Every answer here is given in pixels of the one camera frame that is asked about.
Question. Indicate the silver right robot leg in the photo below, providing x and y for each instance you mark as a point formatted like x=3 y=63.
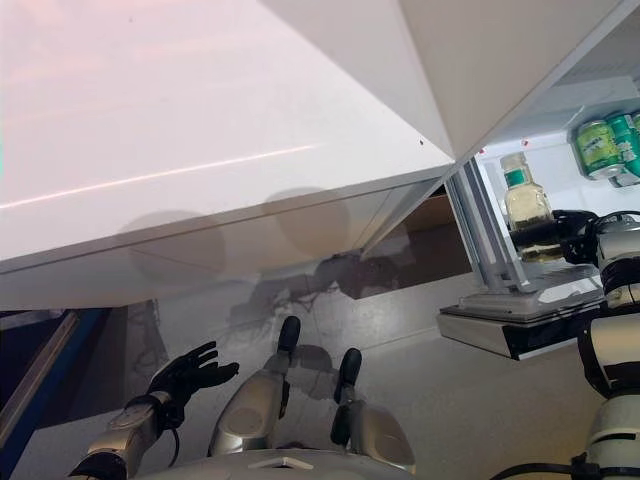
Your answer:
x=375 y=425

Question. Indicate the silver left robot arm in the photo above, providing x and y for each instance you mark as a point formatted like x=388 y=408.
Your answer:
x=120 y=435

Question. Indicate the yellow tea bottle white cap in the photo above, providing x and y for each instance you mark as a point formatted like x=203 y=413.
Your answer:
x=525 y=200

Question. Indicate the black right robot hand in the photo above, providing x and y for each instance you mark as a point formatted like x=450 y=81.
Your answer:
x=577 y=235

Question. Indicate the green drink can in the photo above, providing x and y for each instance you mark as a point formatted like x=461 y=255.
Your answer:
x=625 y=145
x=636 y=122
x=597 y=150

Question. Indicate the tall white cabinet panel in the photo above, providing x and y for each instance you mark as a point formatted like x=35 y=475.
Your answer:
x=500 y=60

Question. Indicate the silver robot torso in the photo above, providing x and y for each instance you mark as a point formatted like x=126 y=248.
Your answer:
x=275 y=465

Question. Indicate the stainless steel fridge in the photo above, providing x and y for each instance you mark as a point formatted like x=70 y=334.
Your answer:
x=430 y=250

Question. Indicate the blue metal frame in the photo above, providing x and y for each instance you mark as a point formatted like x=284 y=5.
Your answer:
x=85 y=345

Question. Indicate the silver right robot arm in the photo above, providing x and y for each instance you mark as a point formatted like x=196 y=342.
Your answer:
x=615 y=350

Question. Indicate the stainless fridge drawer white inside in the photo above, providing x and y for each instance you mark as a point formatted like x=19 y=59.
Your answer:
x=500 y=310

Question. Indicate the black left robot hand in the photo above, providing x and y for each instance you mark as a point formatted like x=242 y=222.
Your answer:
x=185 y=372

